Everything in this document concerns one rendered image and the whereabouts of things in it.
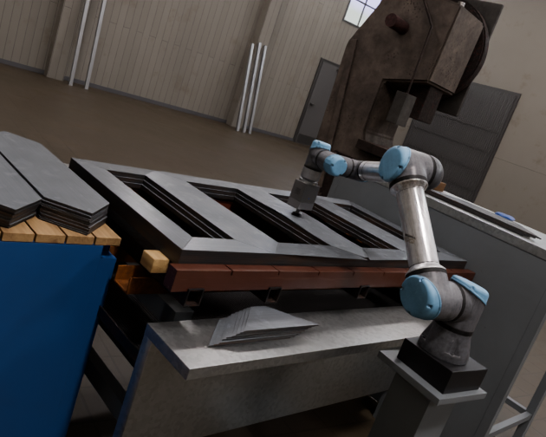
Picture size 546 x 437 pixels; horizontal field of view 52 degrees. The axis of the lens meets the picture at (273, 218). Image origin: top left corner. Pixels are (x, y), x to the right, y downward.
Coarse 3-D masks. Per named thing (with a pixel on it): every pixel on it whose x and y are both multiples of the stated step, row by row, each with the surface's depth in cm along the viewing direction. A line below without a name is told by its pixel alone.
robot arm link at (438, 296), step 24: (384, 168) 172; (408, 168) 167; (432, 168) 172; (408, 192) 166; (408, 216) 163; (408, 240) 161; (432, 240) 160; (408, 264) 161; (432, 264) 155; (408, 288) 155; (432, 288) 150; (456, 288) 156; (408, 312) 155; (432, 312) 151; (456, 312) 155
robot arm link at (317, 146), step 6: (312, 144) 214; (318, 144) 212; (324, 144) 211; (312, 150) 213; (318, 150) 211; (312, 156) 212; (306, 162) 215; (312, 162) 213; (312, 168) 213; (318, 168) 214
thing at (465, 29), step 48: (384, 0) 616; (432, 0) 580; (480, 0) 648; (384, 48) 614; (432, 48) 578; (480, 48) 629; (336, 96) 652; (384, 96) 628; (432, 96) 610; (336, 144) 650; (384, 144) 664
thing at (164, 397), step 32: (160, 352) 140; (128, 384) 143; (160, 384) 144; (192, 384) 152; (224, 384) 161; (256, 384) 171; (288, 384) 183; (320, 384) 196; (352, 384) 211; (384, 384) 228; (128, 416) 142; (160, 416) 149; (192, 416) 158; (224, 416) 168; (256, 416) 178
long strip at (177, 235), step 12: (84, 168) 184; (96, 168) 189; (108, 180) 180; (120, 192) 172; (132, 192) 176; (132, 204) 165; (144, 204) 169; (144, 216) 158; (156, 216) 161; (156, 228) 151; (168, 228) 155; (180, 228) 158; (180, 240) 148
